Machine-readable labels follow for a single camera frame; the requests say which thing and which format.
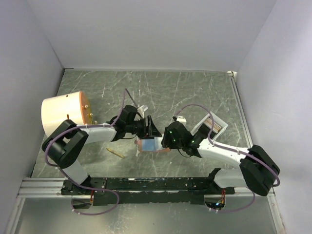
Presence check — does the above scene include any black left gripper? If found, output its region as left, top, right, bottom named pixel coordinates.
left=126, top=116, right=163, bottom=140

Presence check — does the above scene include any brown leather card holder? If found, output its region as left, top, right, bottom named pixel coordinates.
left=135, top=137, right=171, bottom=153

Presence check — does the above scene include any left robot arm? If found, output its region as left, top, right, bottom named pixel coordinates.
left=41, top=105, right=162, bottom=195

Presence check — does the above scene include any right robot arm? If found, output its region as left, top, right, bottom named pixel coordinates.
left=161, top=121, right=280, bottom=196

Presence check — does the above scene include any stack of cards in box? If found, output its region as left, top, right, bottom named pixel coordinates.
left=204, top=118, right=223, bottom=134

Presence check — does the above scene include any white card storage box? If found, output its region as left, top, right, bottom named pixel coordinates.
left=191, top=112, right=229, bottom=141

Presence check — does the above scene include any gold pencil stick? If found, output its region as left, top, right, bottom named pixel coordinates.
left=106, top=148, right=125, bottom=158

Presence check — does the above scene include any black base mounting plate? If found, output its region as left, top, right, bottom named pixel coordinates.
left=61, top=168, right=234, bottom=206

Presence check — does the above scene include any white cylinder toy with studs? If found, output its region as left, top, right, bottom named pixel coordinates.
left=41, top=91, right=93, bottom=136

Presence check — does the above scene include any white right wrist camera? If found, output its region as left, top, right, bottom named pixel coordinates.
left=173, top=116, right=187, bottom=126

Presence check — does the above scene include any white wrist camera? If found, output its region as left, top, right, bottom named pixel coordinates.
left=137, top=105, right=148, bottom=118
left=173, top=116, right=187, bottom=126

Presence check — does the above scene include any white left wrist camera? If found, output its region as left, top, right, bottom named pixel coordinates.
left=137, top=105, right=148, bottom=118

